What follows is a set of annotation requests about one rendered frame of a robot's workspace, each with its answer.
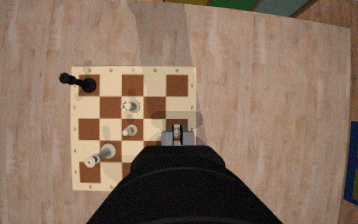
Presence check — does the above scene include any wooden chessboard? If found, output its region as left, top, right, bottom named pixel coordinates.
left=71, top=66, right=196, bottom=191

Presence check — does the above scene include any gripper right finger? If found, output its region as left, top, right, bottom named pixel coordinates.
left=180, top=125, right=194, bottom=145

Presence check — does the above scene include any black chess piece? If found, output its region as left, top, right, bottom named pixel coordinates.
left=59, top=73, right=96, bottom=93

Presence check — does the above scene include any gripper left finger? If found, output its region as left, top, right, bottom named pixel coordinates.
left=161, top=125, right=174, bottom=146

